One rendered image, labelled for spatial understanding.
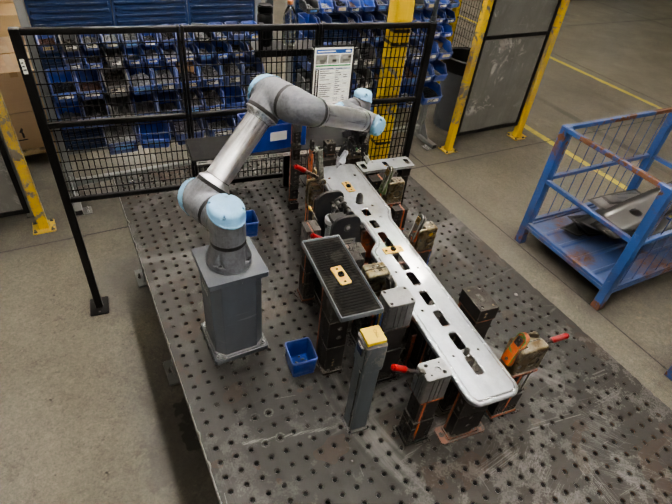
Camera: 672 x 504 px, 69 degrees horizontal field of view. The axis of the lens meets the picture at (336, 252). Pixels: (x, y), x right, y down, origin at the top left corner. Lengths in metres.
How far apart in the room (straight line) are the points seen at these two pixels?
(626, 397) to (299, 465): 1.27
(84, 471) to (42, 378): 0.60
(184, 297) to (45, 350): 1.12
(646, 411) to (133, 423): 2.19
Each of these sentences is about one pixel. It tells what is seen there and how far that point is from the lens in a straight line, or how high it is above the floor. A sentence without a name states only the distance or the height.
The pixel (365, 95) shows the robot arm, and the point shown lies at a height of 1.46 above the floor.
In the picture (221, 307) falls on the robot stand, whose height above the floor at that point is 0.98.
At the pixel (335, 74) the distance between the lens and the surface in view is 2.64.
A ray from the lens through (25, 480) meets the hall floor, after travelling 2.68.
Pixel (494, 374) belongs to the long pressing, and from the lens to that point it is 1.65.
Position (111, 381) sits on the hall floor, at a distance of 2.84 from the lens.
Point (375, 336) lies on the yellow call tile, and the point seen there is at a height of 1.16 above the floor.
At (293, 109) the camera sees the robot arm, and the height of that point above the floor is 1.56.
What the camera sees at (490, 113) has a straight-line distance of 5.18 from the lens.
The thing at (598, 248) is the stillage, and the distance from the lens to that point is 3.98.
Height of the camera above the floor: 2.22
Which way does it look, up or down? 40 degrees down
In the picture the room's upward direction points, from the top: 7 degrees clockwise
